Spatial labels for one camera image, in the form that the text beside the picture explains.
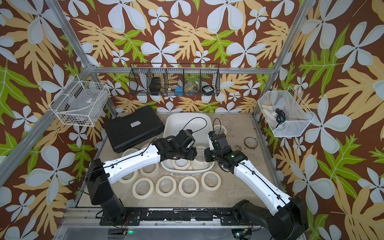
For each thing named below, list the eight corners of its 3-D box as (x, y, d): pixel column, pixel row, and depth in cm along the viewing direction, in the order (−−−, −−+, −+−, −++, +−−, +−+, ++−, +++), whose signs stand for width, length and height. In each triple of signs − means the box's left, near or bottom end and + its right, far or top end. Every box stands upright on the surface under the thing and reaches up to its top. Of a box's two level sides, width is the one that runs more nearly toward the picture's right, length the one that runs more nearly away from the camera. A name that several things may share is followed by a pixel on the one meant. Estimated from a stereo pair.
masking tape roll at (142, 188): (132, 199, 82) (130, 197, 79) (136, 179, 88) (135, 177, 86) (151, 199, 82) (150, 197, 79) (154, 179, 88) (153, 177, 86)
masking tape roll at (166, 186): (155, 196, 82) (154, 195, 80) (158, 177, 89) (157, 175, 87) (176, 196, 82) (175, 195, 80) (177, 177, 89) (176, 175, 87)
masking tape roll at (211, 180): (201, 190, 84) (201, 188, 82) (200, 172, 91) (201, 170, 88) (221, 190, 84) (222, 188, 82) (219, 172, 91) (220, 170, 88)
